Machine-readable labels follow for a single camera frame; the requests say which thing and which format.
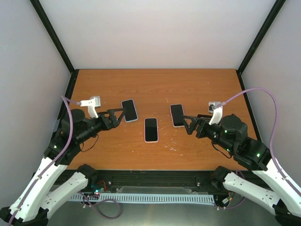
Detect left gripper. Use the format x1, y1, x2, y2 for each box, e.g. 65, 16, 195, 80
77, 108, 127, 143

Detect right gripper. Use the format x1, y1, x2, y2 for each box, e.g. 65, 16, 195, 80
181, 114, 235, 153

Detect light blue phone case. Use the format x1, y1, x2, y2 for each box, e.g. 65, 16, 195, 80
121, 99, 139, 123

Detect white phone case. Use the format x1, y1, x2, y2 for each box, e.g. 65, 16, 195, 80
170, 104, 187, 128

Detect pink phone case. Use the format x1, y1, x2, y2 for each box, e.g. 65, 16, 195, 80
143, 117, 159, 143

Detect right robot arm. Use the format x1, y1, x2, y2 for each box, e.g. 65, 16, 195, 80
183, 114, 301, 226

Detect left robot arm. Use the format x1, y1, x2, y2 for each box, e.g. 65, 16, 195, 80
0, 108, 125, 226

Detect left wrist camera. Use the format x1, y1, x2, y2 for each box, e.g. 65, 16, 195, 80
80, 96, 101, 118

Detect black aluminium frame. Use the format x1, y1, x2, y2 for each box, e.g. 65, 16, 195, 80
14, 0, 297, 226

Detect light blue cable duct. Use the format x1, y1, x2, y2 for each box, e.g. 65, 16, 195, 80
67, 193, 215, 203

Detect purple cable on base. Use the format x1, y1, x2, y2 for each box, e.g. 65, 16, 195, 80
81, 192, 122, 219

